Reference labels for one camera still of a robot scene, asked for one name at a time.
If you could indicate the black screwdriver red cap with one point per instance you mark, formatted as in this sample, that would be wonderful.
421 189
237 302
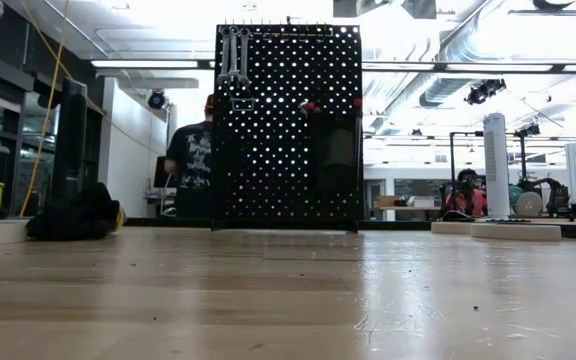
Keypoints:
357 103
311 107

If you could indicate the chrome combination wrench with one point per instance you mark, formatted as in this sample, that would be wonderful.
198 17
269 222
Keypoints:
244 55
224 55
233 52

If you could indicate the black work glove yellow cuff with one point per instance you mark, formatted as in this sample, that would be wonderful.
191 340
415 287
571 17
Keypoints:
73 217

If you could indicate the black background robot arm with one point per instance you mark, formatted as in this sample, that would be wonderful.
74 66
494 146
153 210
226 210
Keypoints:
558 192

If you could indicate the wooden board right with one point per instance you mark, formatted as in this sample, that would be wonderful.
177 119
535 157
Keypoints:
518 232

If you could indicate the black perforated metal pegboard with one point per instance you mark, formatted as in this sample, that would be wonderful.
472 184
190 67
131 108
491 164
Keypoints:
288 200

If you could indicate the black pegboard storage bin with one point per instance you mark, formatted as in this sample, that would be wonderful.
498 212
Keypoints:
335 160

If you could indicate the metal pegboard loop holder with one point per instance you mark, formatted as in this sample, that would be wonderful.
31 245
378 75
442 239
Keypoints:
243 109

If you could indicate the standing person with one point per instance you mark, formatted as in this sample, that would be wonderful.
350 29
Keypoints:
190 155

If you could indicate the long ceiling light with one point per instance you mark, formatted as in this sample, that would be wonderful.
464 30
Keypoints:
143 64

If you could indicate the seated person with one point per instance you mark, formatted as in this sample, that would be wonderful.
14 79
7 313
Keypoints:
475 202

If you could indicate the white tower fan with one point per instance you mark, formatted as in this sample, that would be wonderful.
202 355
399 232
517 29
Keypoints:
496 165

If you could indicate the black ceiling spotlight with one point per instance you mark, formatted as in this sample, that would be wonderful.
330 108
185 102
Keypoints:
485 92

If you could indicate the black tower fan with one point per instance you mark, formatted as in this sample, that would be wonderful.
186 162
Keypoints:
70 140

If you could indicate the grey round disc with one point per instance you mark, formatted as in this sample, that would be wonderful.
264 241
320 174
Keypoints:
528 205

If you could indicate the black aluminium table frame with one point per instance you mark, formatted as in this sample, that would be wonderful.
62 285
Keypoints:
398 225

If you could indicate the metal pegboard hook rail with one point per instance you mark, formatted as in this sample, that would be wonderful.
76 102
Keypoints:
293 34

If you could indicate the round black wall camera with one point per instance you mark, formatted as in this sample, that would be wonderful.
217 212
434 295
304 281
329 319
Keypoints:
156 100

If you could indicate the black pipe frame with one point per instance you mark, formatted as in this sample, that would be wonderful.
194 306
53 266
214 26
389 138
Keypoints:
452 150

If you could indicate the black camera stand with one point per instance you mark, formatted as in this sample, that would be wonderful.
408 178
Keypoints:
524 155

